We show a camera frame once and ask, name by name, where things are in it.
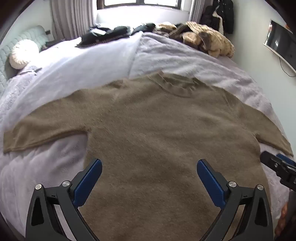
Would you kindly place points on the hanging black coats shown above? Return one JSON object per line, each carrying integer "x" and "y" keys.
{"x": 222, "y": 16}

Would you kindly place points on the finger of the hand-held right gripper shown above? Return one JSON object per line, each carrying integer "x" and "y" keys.
{"x": 268, "y": 158}
{"x": 285, "y": 160}

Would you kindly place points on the pile of black clothes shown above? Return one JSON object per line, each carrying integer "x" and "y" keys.
{"x": 106, "y": 32}

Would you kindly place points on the olive brown knit sweater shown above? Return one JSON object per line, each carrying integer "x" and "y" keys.
{"x": 148, "y": 139}

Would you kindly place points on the window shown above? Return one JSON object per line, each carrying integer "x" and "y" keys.
{"x": 143, "y": 3}

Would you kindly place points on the grey curtain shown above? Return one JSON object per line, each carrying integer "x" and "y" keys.
{"x": 71, "y": 18}
{"x": 196, "y": 10}

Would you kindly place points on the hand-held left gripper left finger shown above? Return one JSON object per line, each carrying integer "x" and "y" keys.
{"x": 89, "y": 178}

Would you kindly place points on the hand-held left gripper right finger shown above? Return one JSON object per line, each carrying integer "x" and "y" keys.
{"x": 209, "y": 179}

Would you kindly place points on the pale green tufted headboard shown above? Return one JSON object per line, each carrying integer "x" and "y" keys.
{"x": 4, "y": 67}

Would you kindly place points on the beige puffer jacket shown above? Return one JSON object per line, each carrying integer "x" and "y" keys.
{"x": 215, "y": 41}

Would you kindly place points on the lavender fleece blanket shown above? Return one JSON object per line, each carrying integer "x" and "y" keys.
{"x": 208, "y": 62}

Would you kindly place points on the round white pillow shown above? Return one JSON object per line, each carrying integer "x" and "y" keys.
{"x": 23, "y": 54}

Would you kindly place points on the person's right hand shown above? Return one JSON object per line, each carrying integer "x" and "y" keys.
{"x": 281, "y": 222}

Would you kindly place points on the wall-mounted television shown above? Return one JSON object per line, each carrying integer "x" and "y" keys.
{"x": 281, "y": 41}

